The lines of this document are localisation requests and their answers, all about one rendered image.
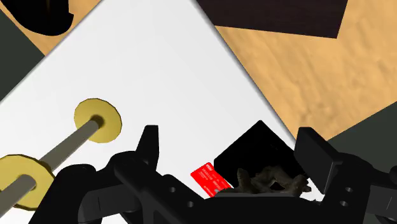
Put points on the black box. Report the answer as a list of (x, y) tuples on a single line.
[(257, 149)]

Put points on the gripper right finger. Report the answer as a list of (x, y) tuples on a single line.
[(322, 158)]

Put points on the red card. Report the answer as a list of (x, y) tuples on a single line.
[(208, 180)]

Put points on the grey rod with yellow discs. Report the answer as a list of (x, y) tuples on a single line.
[(65, 145)]

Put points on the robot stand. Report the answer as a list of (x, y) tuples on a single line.
[(37, 14)]

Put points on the dark brown wooden cabinet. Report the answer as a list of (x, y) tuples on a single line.
[(273, 15)]

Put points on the dark brown gnarled figure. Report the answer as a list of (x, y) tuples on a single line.
[(266, 181)]

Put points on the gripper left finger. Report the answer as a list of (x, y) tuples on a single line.
[(145, 186)]

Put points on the white table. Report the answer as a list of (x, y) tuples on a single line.
[(155, 68)]

